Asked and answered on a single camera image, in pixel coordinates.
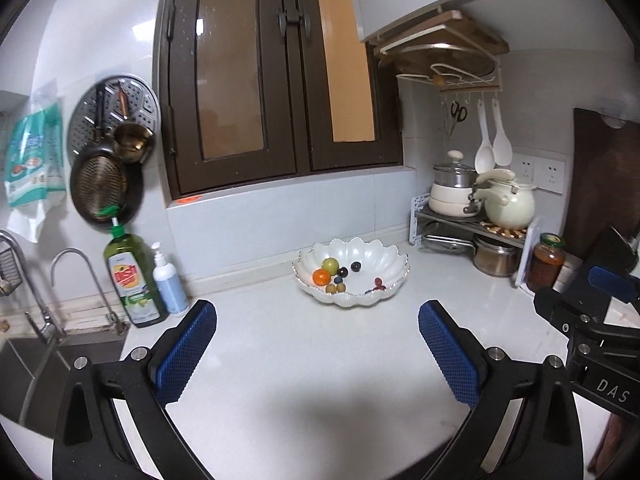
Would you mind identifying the orange kumquat fruit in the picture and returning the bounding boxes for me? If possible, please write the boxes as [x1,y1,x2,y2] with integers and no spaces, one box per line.
[311,269,331,287]

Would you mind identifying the black kitchen scissors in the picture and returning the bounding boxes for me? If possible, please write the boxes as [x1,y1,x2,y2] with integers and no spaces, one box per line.
[445,101,469,143]

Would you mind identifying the glass jar of sauce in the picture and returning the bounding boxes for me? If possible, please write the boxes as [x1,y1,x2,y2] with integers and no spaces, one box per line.
[526,233,566,292]

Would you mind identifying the dark wooden cutting board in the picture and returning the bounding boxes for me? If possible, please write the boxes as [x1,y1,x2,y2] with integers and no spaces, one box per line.
[563,108,639,258]

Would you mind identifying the stainless steel pot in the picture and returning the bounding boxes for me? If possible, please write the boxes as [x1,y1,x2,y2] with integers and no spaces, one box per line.
[473,235,522,278]

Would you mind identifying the woven trivet mat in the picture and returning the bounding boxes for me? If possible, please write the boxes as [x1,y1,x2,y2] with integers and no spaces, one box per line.
[480,220,527,240]

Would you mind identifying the chrome sink faucet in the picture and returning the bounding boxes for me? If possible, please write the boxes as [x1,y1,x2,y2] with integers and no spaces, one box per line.
[1,231,129,437]

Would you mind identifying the cream ceramic kettle pot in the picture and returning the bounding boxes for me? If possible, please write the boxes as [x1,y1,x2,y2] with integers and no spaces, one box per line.
[472,168,535,230]

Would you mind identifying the white metal corner shelf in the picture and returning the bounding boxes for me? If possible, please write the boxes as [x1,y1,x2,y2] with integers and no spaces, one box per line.
[408,194,542,287]

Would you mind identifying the glass pot lid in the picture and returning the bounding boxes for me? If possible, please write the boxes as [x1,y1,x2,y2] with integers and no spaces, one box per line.
[422,222,475,255]

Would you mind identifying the green dish soap bottle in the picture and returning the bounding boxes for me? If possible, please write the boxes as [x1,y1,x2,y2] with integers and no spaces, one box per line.
[100,206,168,328]

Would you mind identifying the white pump soap bottle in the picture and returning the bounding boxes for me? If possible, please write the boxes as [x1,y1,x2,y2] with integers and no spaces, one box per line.
[151,242,189,314]

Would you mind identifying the white rice paddle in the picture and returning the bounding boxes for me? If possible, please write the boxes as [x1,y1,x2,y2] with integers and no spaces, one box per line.
[491,98,513,167]

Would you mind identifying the cream pot with steamer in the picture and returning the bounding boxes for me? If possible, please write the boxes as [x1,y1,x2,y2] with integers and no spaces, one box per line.
[427,150,482,218]

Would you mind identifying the white ladle spoon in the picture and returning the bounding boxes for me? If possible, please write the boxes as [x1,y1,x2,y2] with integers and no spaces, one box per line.
[474,99,496,174]

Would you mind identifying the white scalloped fruit bowl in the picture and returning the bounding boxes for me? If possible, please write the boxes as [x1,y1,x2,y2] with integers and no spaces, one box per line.
[292,237,410,309]

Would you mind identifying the green round fruit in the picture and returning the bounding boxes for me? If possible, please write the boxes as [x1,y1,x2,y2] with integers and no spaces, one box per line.
[321,257,340,276]

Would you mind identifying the black mesh strainer pan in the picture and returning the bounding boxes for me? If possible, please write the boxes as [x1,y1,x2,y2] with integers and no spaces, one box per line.
[70,84,130,226]

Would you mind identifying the green plastic bag pack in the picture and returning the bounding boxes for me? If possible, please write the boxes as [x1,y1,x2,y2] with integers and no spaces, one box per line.
[4,80,66,244]

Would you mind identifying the small brass cup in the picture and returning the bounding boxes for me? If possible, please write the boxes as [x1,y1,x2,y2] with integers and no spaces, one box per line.
[112,86,156,164]

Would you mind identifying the round metal steamer plate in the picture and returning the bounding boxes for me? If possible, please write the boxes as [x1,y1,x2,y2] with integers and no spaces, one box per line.
[66,75,160,164]

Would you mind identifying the double wall power socket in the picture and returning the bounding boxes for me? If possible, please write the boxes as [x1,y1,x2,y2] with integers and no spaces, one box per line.
[511,153,565,195]

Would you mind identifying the wire sink caddy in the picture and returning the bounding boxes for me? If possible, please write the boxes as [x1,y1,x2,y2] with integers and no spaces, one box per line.
[0,248,23,297]

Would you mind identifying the hanging wire rack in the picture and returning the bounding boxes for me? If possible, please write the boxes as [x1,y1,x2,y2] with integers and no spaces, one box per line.
[374,10,510,90]

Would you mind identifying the dark brown window frame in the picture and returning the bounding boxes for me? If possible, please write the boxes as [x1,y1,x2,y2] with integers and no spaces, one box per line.
[156,0,402,200]

